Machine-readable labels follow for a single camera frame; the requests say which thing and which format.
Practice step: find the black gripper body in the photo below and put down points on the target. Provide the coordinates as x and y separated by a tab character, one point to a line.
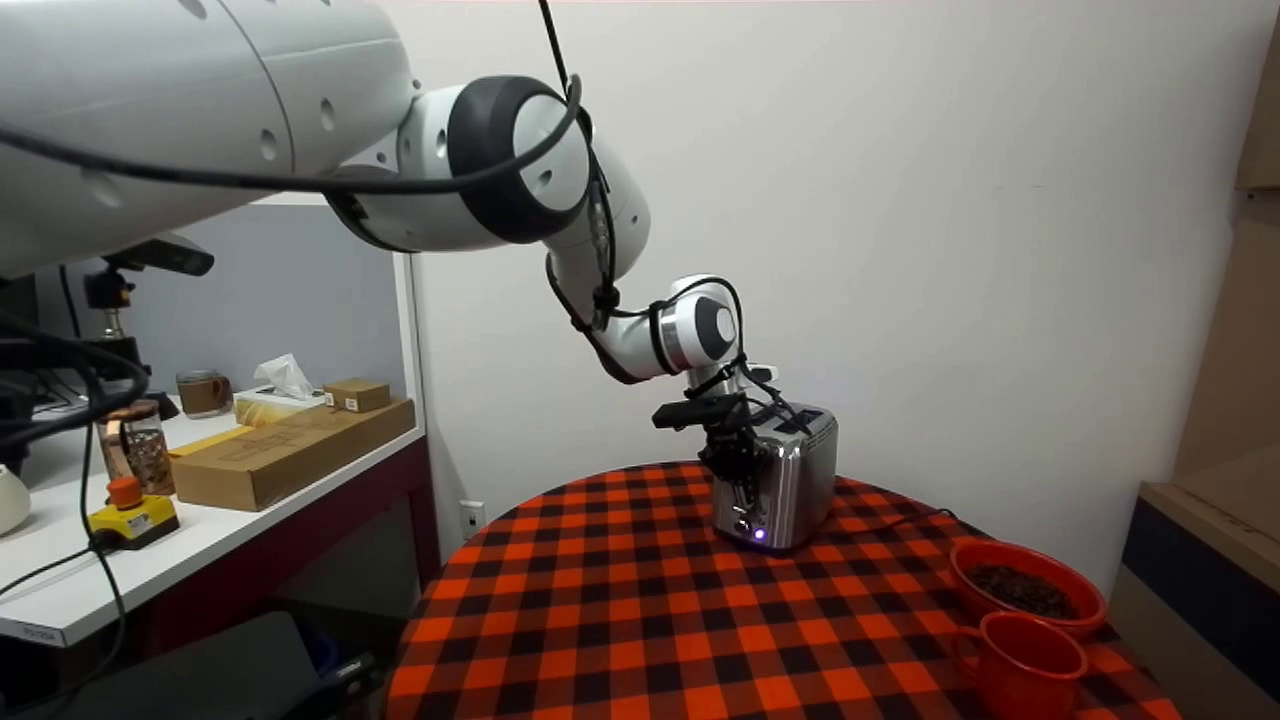
723	406

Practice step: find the silver toaster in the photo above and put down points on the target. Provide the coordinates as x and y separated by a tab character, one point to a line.
790	483

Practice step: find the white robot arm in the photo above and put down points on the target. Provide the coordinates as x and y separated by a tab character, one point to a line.
200	104

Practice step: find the orange black plaid tablecloth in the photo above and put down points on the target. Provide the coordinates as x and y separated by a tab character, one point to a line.
627	615

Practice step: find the red bowl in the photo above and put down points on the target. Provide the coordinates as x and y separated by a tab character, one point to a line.
1027	576

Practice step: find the red plastic cup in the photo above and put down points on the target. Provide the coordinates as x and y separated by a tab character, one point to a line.
1028	665

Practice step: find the small light wooden block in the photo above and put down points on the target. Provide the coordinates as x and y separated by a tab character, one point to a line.
363	395

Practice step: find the tissue box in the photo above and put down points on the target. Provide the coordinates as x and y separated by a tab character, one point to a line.
280	398

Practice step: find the small brown box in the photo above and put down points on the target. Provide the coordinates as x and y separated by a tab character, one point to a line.
204	395

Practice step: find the copper coloured can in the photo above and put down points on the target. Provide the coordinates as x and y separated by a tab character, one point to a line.
141	447

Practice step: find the yellow black device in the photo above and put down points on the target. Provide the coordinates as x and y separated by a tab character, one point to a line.
134	523

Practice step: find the white desk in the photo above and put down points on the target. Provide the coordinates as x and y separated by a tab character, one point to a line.
53	580

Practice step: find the black camera on stand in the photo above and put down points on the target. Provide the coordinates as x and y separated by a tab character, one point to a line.
134	261

